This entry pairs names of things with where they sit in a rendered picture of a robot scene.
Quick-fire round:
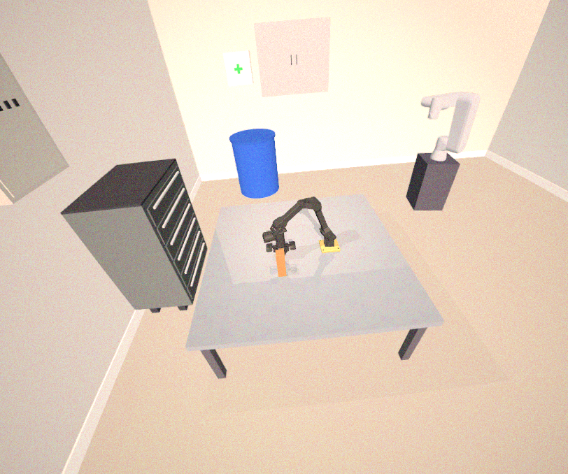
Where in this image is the wooden post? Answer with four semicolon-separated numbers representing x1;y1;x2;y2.
276;250;286;277

